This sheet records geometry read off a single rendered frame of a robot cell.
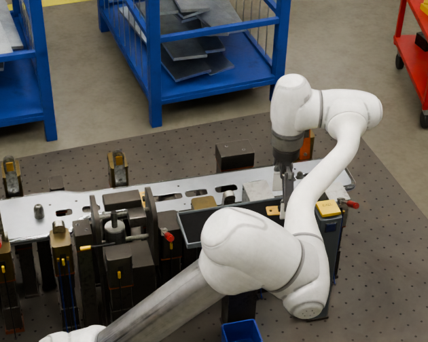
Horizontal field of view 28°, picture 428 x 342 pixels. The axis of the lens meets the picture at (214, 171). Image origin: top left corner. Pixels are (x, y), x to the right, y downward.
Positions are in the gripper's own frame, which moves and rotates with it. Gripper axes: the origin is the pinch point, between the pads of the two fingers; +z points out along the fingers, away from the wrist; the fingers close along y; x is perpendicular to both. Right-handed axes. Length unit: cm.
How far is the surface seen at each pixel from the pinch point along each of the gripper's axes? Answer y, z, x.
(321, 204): 1.5, 4.0, -12.7
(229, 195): 14.5, 9.5, 13.0
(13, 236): 14, 20, 80
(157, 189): 32, 20, 34
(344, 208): 14.3, 17.8, -24.5
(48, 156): 93, 50, 74
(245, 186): 17.7, 9.1, 7.4
